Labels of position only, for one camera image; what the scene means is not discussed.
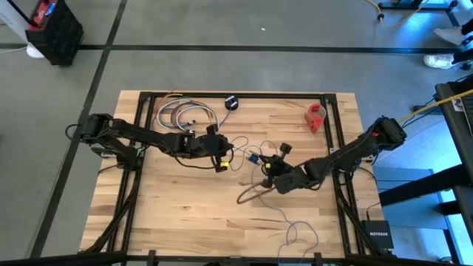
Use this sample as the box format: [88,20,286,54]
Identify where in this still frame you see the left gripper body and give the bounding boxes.
[191,124,234,174]

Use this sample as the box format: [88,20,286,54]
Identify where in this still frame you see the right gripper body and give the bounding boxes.
[261,143,293,188]

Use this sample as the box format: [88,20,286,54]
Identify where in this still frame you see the thin blue cord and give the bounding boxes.
[231,134,321,265]
[212,107,233,134]

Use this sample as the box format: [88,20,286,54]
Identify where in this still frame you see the red tape dispenser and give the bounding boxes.
[304,103,328,134]

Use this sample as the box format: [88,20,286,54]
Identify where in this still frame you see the black diagonal beam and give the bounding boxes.
[378,164,473,208]

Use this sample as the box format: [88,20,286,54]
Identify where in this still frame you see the black desk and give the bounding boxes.
[435,81,473,237]

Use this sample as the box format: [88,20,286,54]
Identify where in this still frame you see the black equipment case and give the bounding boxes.
[25,0,85,67]

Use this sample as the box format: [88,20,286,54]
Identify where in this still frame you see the person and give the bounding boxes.
[423,16,473,71]

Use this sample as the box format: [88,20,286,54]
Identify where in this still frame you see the black keyboard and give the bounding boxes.
[461,95,473,136]

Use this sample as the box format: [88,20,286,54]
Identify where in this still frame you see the white stand foot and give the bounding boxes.
[25,43,47,59]

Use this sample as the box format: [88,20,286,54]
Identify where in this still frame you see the red device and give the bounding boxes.
[28,0,59,32]

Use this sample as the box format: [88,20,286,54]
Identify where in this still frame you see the purple network cable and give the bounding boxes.
[170,102,208,131]

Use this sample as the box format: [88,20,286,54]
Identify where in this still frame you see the black aluminium table frame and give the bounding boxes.
[77,91,398,266]

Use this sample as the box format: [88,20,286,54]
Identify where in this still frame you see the orange network cable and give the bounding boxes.
[152,89,186,123]

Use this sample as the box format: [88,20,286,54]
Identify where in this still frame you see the black network switch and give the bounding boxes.
[361,219,395,250]

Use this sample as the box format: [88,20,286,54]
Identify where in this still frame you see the hanging yellow cable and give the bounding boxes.
[397,88,473,125]

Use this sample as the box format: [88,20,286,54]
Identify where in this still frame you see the yellow extension cable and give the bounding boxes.
[364,0,432,29]

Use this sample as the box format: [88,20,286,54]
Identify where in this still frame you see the black desk frame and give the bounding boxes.
[377,0,467,41]

